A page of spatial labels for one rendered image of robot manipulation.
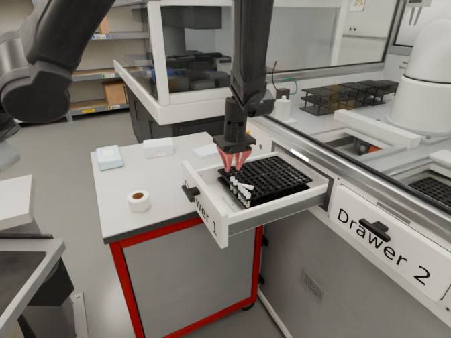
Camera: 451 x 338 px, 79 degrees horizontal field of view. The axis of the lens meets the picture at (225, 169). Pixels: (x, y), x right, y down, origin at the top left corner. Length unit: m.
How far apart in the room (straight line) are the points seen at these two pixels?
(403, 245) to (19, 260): 0.68
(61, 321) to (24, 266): 1.09
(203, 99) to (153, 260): 0.90
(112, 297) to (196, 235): 0.83
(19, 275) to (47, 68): 0.26
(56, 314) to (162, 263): 0.61
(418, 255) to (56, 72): 0.70
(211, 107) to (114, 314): 1.19
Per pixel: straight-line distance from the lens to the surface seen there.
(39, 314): 1.47
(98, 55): 4.80
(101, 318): 1.67
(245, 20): 0.49
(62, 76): 0.42
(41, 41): 0.41
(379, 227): 0.70
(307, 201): 0.80
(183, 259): 1.06
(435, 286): 0.71
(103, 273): 1.85
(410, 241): 0.69
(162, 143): 1.26
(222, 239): 0.67
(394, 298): 0.84
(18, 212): 1.11
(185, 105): 1.51
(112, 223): 0.92
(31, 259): 0.45
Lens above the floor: 1.32
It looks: 30 degrees down
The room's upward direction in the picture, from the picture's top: straight up
